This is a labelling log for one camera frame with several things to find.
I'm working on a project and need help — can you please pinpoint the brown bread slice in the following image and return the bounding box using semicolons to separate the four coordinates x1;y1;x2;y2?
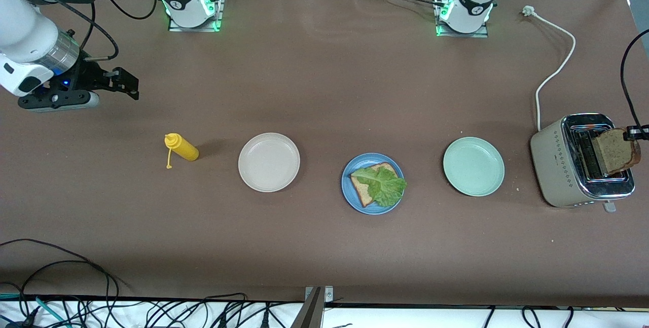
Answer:
591;128;642;176
350;162;399;208

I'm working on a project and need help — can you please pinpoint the yellow squeeze sauce bottle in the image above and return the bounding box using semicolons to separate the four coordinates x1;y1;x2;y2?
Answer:
164;133;200;170

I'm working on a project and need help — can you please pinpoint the green lettuce leaf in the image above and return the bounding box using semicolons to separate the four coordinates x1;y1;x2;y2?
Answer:
351;167;408;207

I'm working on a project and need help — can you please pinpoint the beige round plate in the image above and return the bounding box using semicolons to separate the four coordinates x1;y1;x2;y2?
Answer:
238;133;301;193

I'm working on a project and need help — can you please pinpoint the green round plate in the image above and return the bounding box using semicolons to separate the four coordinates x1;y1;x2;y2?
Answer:
443;137;506;197

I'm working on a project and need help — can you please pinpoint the blue round plate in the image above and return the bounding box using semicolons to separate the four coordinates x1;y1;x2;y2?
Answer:
341;153;406;215

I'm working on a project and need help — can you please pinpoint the beige and chrome toaster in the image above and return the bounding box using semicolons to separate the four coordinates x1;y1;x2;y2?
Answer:
530;113;636;213

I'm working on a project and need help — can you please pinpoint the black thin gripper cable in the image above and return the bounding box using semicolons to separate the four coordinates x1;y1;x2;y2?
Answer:
15;0;120;61

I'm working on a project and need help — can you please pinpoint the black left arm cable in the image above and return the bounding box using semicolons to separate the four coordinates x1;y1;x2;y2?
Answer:
620;29;649;128

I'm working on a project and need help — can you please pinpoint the white toaster power cable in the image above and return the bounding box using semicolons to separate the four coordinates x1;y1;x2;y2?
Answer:
522;6;577;132

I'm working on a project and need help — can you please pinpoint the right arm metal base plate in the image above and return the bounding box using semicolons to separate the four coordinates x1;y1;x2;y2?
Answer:
168;0;226;32

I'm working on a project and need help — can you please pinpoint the black floor cable loop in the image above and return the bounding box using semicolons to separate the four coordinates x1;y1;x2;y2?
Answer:
0;239;120;313
19;260;111;318

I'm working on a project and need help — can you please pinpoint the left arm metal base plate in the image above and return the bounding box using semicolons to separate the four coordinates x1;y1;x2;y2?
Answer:
435;0;490;38

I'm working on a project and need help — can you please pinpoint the teal cable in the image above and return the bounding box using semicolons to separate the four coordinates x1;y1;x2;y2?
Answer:
0;293;67;328

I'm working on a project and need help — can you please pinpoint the black cable bundle strand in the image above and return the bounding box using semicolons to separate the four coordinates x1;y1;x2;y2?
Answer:
147;294;249;328

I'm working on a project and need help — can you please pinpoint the metal table edge bracket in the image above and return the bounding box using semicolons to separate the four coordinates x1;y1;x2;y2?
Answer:
292;286;335;328

